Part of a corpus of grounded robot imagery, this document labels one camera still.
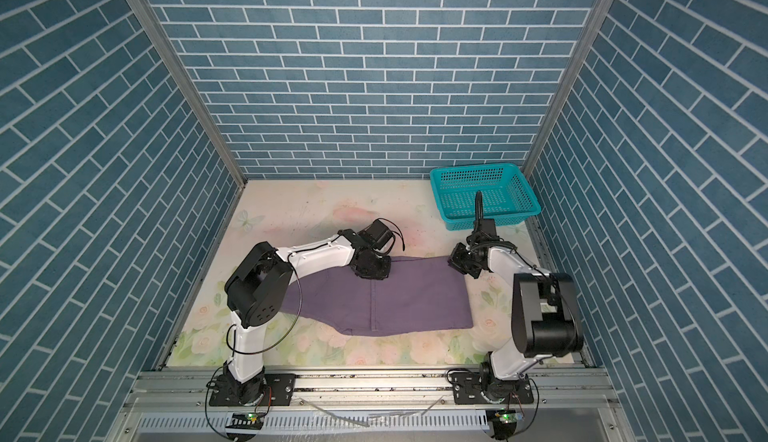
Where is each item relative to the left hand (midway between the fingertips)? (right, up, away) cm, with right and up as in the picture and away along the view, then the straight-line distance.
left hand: (388, 275), depth 93 cm
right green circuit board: (+30, -29, -21) cm, 47 cm away
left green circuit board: (-34, -31, -21) cm, 50 cm away
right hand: (+19, +5, +1) cm, 20 cm away
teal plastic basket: (+46, +26, +23) cm, 58 cm away
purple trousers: (+10, -5, -4) cm, 11 cm away
